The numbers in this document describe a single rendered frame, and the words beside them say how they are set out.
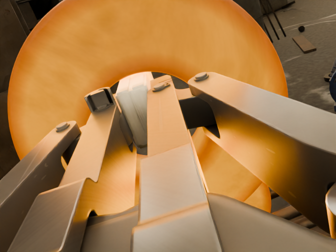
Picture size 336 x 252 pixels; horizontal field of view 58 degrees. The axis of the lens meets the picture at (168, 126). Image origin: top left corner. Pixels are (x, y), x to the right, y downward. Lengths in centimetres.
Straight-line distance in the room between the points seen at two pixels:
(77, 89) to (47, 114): 2
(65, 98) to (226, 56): 8
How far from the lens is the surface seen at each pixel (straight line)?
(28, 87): 17
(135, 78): 15
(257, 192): 33
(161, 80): 16
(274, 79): 17
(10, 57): 54
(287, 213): 33
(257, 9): 281
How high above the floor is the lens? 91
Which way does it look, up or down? 20 degrees down
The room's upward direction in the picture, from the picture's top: 20 degrees counter-clockwise
